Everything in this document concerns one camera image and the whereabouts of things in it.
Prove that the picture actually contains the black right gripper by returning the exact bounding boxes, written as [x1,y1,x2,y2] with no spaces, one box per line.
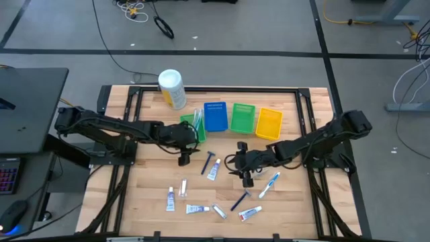
[228,141,275,188]

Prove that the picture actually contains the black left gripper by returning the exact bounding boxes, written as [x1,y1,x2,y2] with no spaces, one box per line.
[160,121,201,167]

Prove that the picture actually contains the dark blue disposable razor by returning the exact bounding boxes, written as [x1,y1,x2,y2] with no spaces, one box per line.
[230,188,253,212]
[200,151,216,176]

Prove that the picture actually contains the white blue toothpaste tube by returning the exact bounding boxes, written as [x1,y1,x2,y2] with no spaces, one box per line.
[185,204,211,215]
[165,186,176,212]
[206,158,222,182]

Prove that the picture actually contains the white red toothpaste tube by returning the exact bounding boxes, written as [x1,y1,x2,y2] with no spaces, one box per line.
[238,205,263,223]

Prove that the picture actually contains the green plastic slotted basket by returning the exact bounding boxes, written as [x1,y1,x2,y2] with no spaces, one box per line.
[179,113,207,144]
[229,102,257,135]

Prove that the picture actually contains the blue plastic slotted basket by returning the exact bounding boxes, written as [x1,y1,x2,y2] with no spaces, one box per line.
[204,101,229,132]

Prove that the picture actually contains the yellow plastic slotted basket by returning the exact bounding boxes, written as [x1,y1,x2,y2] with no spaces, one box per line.
[255,107,284,141]

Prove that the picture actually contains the white yellow wipes canister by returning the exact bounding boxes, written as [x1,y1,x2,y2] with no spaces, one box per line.
[157,69,187,111]

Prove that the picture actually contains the black table end plate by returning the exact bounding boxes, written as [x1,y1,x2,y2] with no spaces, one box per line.
[96,84,113,115]

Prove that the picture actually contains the dark grey desk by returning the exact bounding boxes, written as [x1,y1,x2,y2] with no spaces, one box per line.
[0,151,58,238]

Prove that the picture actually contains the black desk panel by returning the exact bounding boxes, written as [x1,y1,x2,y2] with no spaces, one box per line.
[0,67,70,155]

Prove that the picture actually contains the grey desk foot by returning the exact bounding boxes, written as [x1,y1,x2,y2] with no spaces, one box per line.
[384,102,430,112]

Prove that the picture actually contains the backlit black keyboard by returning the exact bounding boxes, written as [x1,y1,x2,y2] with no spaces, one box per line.
[0,157,22,196]

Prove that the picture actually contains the black computer mouse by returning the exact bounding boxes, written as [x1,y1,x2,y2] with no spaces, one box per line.
[0,200,30,235]

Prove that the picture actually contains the grey desk leg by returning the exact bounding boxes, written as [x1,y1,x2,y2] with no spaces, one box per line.
[354,0,421,26]

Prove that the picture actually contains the black aluminium table frame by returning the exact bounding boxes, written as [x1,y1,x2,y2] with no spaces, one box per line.
[76,84,363,240]

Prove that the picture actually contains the black cable coil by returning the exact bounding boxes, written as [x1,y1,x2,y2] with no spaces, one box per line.
[153,15,175,40]

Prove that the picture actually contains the white cable with yellow plug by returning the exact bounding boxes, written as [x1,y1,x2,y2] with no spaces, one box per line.
[116,0,149,24]

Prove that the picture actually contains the long black floor cable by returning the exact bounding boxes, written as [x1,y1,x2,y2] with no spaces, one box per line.
[90,0,161,78]

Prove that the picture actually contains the yellow floor cable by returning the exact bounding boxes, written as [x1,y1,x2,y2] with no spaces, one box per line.
[322,0,376,26]

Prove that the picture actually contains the white floor cable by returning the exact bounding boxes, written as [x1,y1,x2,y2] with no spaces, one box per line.
[392,56,430,105]

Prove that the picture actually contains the black cable bundle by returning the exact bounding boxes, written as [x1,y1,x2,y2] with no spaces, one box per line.
[402,26,430,63]

